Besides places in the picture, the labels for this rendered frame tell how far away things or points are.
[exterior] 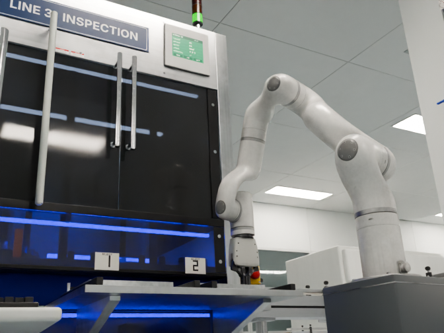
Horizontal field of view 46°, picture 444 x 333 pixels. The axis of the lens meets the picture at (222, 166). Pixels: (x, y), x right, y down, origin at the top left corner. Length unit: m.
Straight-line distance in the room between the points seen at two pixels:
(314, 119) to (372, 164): 0.29
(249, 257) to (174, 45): 1.00
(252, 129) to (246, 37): 2.21
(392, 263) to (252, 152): 0.64
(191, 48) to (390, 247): 1.28
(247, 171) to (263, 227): 6.15
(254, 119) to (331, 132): 0.33
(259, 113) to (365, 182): 0.52
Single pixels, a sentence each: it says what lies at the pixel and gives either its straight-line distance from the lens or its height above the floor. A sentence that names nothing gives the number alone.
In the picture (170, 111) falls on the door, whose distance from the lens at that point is 2.15.
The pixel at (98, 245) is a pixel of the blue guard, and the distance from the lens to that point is 1.86.
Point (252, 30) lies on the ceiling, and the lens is 3.95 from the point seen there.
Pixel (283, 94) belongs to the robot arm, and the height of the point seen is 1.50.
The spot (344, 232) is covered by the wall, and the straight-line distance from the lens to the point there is 8.95.
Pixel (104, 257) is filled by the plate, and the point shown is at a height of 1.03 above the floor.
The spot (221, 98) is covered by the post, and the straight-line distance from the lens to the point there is 2.30.
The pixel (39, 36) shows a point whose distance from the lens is 2.11.
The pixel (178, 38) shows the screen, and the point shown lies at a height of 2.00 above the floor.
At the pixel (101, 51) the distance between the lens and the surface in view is 2.16.
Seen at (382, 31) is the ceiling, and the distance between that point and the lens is 4.21.
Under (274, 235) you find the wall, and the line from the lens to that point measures 8.02.
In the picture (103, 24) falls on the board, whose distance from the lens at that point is 2.23.
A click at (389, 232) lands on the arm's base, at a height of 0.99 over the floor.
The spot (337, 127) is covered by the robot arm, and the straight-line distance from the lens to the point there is 1.66.
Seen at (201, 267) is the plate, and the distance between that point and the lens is 1.99.
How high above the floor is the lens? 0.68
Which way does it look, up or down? 21 degrees up
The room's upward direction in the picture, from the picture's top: 3 degrees counter-clockwise
